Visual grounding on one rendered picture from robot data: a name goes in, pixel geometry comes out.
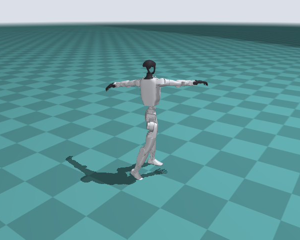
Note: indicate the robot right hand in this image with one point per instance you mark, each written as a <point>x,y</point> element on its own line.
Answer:
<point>200,82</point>

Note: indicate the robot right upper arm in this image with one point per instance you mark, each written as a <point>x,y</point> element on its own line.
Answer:
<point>161,82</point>

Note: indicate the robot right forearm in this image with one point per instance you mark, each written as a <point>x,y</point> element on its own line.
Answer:
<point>186,82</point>

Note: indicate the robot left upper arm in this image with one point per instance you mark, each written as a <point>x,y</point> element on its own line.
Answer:
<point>132,83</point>

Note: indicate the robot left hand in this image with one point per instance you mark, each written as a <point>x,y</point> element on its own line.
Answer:
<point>109,86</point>

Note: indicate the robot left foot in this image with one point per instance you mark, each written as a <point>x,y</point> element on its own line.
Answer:
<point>155,162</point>

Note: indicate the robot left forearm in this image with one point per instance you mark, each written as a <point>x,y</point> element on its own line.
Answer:
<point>120,84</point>

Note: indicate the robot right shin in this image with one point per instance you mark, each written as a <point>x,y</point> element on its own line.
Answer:
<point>141,158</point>

